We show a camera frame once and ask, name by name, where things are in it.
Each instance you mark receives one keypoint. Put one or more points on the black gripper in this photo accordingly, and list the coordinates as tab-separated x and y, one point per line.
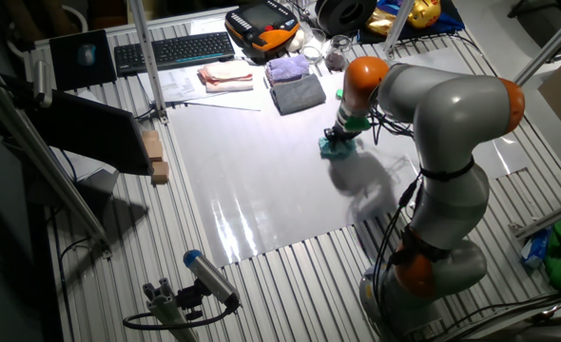
341	134

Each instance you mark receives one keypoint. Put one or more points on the teal microfibre cloth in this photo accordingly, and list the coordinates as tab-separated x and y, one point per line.
337	149

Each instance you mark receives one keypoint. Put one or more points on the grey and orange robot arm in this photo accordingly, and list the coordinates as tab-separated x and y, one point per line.
451	123

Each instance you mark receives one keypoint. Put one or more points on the grey folded cloth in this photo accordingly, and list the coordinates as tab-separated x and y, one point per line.
298	95

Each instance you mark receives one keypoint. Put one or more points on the purple folded cloth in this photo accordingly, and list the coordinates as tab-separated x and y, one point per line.
287	69

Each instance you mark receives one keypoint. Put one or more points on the pink folded cloth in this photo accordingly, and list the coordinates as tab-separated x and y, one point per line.
228	87
226	70

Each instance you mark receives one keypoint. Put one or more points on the blue cloth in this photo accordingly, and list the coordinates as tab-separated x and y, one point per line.
451	24

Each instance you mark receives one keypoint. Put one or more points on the glass jar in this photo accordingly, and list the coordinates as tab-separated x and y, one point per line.
336	54

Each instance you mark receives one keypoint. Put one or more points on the glossy white table sheet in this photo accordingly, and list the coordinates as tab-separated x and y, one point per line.
261	190

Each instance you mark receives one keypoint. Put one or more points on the clear glass cup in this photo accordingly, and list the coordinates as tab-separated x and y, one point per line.
315	47

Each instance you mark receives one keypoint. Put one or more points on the white egg-shaped object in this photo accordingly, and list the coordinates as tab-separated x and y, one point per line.
295	42

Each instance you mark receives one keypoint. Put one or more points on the black filament spool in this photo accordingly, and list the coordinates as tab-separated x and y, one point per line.
344	16

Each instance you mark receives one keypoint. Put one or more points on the gold foil bag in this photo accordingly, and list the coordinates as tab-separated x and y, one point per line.
380	21

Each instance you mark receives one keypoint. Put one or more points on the black and orange teach pendant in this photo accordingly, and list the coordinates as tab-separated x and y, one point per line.
261	24

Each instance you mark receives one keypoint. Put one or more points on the golden piggy bank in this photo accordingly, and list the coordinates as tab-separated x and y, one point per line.
423	14

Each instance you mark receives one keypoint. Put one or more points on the white printed paper sheet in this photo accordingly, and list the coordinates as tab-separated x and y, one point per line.
176	85

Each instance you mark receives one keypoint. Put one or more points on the wooden block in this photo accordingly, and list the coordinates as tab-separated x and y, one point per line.
153	147
160	172

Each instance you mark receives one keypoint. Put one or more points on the black computer keyboard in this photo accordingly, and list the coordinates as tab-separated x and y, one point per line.
176	52

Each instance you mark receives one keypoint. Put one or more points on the blue tissue pack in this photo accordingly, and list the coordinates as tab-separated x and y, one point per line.
536	247

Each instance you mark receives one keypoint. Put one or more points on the black monitor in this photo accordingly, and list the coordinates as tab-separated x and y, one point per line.
95	133

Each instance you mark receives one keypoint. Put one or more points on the grey computer mouse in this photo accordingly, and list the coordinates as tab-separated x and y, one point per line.
86	54

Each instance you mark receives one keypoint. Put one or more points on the black mouse pad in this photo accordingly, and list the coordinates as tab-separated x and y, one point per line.
66	73

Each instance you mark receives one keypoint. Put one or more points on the green printed wrist mount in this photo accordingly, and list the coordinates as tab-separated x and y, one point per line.
359	124

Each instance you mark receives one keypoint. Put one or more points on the aluminium frame post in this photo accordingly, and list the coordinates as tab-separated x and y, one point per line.
399	24
147	57

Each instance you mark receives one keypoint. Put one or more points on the silver camera with blue cap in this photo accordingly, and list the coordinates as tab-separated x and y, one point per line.
211	278

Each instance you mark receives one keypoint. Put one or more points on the black camera bracket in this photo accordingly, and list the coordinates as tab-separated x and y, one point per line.
190	297

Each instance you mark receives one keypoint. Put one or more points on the aluminium frame bar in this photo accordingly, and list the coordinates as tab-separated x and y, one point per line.
551	45
551	216

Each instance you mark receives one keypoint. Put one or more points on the aluminium extrusion camera stand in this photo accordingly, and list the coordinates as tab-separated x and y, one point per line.
166	309

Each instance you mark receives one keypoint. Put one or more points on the slanted aluminium frame beam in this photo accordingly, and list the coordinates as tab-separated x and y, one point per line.
47	166

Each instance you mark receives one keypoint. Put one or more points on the silver bar-shaped camera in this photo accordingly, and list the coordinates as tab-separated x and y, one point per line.
43	83

